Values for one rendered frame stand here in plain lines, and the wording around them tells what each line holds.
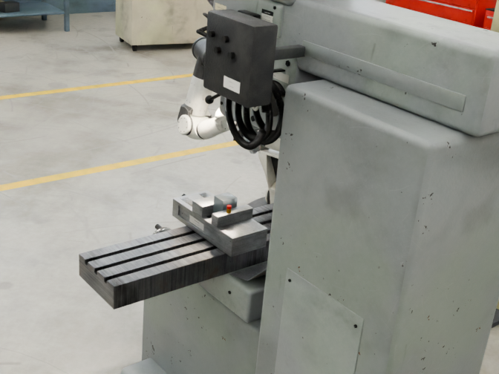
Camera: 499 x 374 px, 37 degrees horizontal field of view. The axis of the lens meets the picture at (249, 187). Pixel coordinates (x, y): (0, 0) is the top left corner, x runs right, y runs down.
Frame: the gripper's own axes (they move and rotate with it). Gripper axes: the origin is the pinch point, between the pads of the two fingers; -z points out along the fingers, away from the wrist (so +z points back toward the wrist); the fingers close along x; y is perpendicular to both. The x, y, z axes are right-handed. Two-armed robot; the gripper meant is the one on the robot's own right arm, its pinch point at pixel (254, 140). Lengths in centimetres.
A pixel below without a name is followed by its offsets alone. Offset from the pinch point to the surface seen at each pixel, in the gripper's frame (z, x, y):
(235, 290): -24, -8, 44
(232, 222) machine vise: -10.5, -7.5, 25.1
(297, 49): -34, 0, -40
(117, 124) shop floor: 362, -19, 128
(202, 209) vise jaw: -5.3, -17.1, 22.8
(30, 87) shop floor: 463, -92, 129
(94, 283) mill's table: -24, -53, 38
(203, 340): -9, -14, 74
